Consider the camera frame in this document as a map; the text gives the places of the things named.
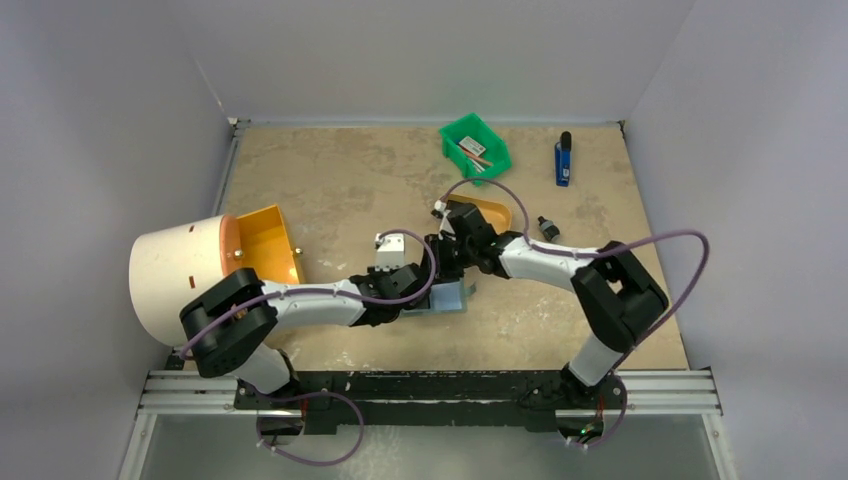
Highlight teal card holder wallet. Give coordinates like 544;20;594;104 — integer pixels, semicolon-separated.
400;279;477;317

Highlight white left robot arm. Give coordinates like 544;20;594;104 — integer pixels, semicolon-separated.
179;263;434;409

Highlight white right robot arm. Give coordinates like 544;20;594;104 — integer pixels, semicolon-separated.
432;200;669;407

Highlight tan oval tray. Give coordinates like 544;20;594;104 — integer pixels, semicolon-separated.
447;193;513;233

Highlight black grey knob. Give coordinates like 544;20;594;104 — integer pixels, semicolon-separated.
537;216;560;243

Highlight small items in bin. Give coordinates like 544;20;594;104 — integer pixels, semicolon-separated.
456;136;493;173

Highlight green plastic bin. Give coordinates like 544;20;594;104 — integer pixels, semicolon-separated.
439;113;512;179

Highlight blue black lighter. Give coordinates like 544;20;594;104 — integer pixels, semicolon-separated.
554;131;572;187

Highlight orange drawer tray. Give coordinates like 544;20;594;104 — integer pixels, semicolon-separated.
219;204;304;284

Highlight white cylinder drum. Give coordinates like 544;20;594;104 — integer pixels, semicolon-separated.
128;215;241;346

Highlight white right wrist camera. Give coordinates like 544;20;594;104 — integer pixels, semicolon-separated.
431;200;455;237

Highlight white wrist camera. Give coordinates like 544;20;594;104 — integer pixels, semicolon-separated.
374;233;406;272
431;200;455;237

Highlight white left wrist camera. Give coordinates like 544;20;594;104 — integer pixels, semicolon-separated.
374;233;406;272

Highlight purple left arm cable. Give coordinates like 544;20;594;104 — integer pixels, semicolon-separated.
180;229;440;468

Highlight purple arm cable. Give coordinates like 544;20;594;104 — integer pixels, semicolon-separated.
180;229;440;468
437;178;711;452

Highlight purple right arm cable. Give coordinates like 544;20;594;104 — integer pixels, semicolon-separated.
437;178;711;452

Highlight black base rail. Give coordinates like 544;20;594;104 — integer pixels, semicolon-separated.
234;370;626;440

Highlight aluminium frame rail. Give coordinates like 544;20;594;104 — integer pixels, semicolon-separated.
138;370;723;415

